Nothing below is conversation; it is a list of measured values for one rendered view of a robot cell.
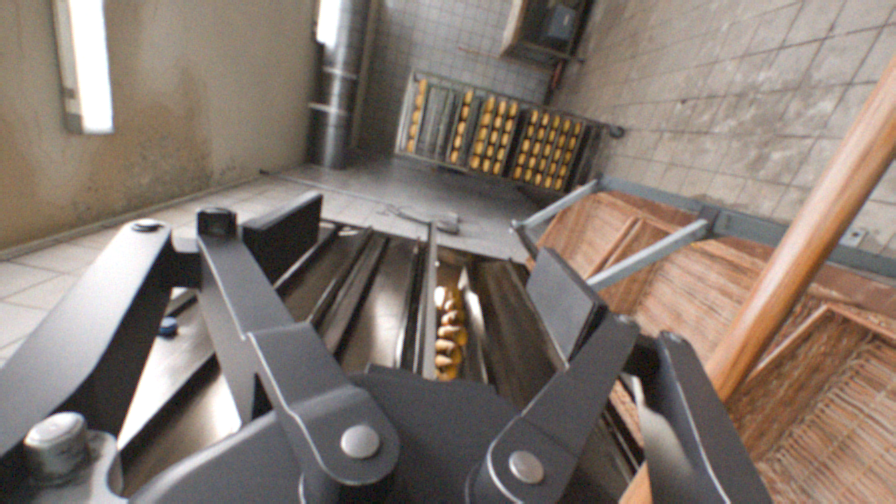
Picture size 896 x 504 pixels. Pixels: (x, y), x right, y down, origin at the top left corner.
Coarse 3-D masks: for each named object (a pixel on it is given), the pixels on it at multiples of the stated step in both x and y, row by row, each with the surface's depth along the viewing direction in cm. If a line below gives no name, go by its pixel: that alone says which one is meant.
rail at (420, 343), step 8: (424, 264) 121; (424, 272) 114; (424, 280) 108; (424, 288) 103; (424, 296) 98; (424, 304) 94; (424, 312) 90; (424, 320) 86; (424, 328) 83; (424, 336) 80; (416, 344) 77; (424, 344) 77; (416, 352) 74; (416, 360) 72; (416, 368) 69
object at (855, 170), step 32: (864, 128) 23; (832, 160) 25; (864, 160) 23; (832, 192) 24; (864, 192) 23; (800, 224) 26; (832, 224) 24; (800, 256) 25; (768, 288) 27; (800, 288) 26; (736, 320) 29; (768, 320) 27; (736, 352) 29; (736, 384) 29; (640, 480) 35
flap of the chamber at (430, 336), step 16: (432, 224) 170; (432, 240) 146; (432, 256) 128; (432, 272) 114; (432, 288) 103; (432, 304) 94; (432, 320) 87; (432, 336) 80; (432, 352) 75; (432, 368) 70
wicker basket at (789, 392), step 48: (816, 336) 63; (864, 336) 63; (768, 384) 67; (816, 384) 67; (864, 384) 63; (768, 432) 72; (816, 432) 69; (864, 432) 62; (768, 480) 71; (816, 480) 67; (864, 480) 61
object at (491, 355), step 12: (468, 264) 173; (468, 276) 166; (480, 288) 147; (480, 300) 137; (480, 312) 128; (480, 324) 123; (492, 324) 122; (480, 336) 120; (492, 336) 114; (492, 348) 108; (492, 360) 102; (492, 372) 98; (504, 372) 98; (492, 384) 96; (504, 384) 93; (504, 396) 89
